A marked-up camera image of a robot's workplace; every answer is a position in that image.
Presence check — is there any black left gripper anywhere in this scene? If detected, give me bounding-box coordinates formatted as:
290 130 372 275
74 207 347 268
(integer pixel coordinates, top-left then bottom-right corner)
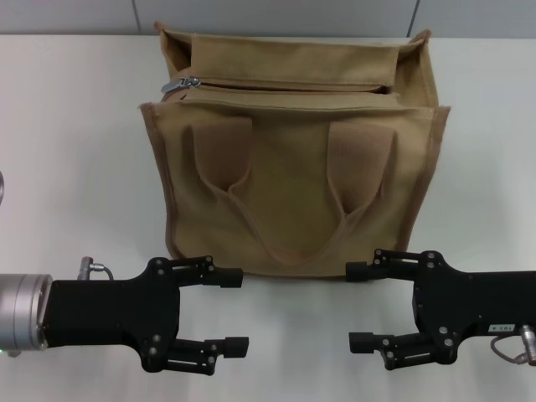
39 255 250 374

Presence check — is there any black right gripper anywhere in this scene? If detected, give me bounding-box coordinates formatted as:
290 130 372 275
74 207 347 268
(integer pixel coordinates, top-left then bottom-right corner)
346 248 536 371

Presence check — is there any khaki canvas food bag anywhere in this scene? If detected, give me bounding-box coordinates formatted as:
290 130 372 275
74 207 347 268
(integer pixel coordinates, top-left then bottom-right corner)
137 20 452 278

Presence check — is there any silver metal zipper pull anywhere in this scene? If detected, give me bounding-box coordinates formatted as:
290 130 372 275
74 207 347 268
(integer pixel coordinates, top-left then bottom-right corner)
161 75 203 94

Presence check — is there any left gripper cable with connector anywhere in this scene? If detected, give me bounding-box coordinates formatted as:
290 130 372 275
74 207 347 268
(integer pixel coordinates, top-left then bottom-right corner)
78 255 115 281

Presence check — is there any gripper cable with connector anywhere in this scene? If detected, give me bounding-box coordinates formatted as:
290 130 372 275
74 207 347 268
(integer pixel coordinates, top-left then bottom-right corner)
78 255 115 281
490 322 536 363

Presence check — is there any right gripper cable with connector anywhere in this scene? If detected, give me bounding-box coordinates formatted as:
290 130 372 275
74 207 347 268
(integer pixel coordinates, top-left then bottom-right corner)
490 322 536 363

